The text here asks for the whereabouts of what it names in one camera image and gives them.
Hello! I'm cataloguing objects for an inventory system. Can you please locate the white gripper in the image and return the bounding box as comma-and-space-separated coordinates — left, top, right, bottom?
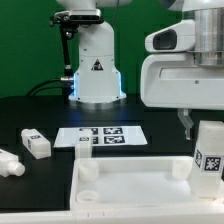
140, 53, 224, 140

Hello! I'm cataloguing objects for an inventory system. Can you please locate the white desk top tray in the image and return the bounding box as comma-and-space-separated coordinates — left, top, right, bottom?
70, 156, 224, 211

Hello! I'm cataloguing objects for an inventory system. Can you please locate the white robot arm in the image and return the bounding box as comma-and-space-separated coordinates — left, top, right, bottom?
53, 0, 224, 138

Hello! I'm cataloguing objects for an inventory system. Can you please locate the white marker plate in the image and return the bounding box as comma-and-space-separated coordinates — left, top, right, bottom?
54, 126, 148, 148

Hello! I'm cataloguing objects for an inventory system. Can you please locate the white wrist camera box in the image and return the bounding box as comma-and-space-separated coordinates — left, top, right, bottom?
145, 19, 196, 53

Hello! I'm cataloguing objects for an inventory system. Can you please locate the white frame rail front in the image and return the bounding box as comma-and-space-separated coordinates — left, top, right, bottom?
0, 204, 224, 224

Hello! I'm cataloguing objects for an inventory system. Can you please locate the black cable at base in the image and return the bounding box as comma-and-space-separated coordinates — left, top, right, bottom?
25, 78, 75, 97

